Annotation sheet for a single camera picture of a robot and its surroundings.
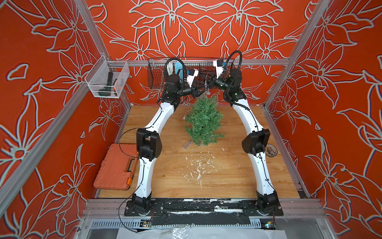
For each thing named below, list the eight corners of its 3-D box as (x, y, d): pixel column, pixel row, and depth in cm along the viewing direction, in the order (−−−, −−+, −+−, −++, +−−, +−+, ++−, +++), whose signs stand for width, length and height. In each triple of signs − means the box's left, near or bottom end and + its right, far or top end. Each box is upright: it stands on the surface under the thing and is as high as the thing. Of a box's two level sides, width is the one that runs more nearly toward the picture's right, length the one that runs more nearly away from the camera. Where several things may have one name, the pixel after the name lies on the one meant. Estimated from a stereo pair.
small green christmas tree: (196, 158, 92) (198, 127, 67) (185, 136, 103) (184, 102, 78) (218, 149, 96) (227, 117, 71) (205, 129, 107) (210, 95, 82)
